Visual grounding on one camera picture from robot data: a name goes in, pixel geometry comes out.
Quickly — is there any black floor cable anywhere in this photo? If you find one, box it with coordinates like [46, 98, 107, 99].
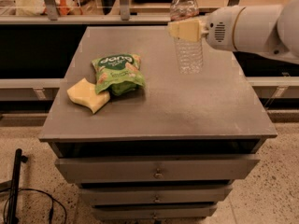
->
[2, 188, 68, 224]

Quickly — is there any yellow sponge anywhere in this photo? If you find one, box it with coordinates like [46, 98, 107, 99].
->
[67, 78, 110, 114]

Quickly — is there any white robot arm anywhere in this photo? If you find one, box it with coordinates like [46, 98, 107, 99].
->
[167, 0, 299, 64]

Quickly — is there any grey drawer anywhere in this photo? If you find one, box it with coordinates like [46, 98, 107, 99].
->
[93, 204, 217, 220]
[80, 185, 232, 205]
[55, 154, 259, 183]

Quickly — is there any top grey drawer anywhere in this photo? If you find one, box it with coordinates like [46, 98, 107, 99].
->
[55, 154, 259, 183]

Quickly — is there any clear plastic water bottle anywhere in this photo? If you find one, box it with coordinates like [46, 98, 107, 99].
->
[170, 0, 203, 74]

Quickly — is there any black stand pole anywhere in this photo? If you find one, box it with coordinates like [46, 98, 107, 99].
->
[6, 148, 28, 224]

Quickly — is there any middle grey drawer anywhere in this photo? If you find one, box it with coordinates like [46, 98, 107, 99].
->
[80, 185, 232, 205]

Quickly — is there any grey drawer cabinet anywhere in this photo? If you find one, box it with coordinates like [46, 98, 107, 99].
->
[40, 26, 276, 210]

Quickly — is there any grey metal railing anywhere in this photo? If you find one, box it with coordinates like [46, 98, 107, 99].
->
[0, 0, 246, 25]

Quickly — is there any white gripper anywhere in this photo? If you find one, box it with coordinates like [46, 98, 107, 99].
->
[167, 6, 245, 51]

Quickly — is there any green snack bag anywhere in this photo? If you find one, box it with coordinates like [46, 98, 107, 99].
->
[92, 53, 145, 96]

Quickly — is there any bottom grey drawer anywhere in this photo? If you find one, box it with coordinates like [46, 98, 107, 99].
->
[93, 204, 217, 220]

